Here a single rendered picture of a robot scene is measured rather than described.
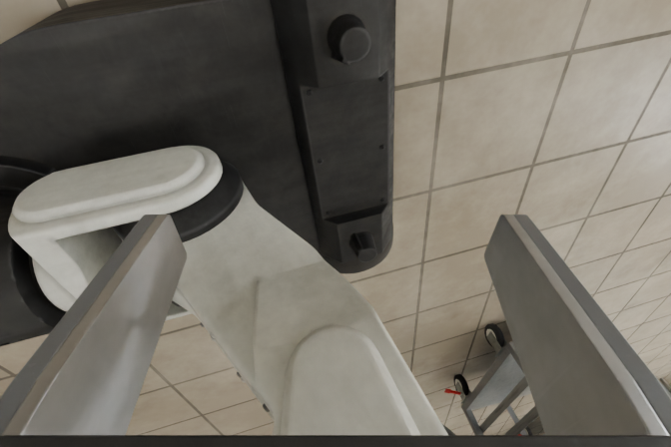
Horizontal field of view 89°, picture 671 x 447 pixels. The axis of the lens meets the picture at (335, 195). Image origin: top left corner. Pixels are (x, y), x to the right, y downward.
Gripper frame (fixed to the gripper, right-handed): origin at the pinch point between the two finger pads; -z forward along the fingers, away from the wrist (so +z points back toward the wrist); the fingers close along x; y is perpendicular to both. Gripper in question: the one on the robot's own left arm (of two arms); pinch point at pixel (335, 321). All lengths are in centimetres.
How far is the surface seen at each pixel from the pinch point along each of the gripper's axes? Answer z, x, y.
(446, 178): -66, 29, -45
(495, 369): -60, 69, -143
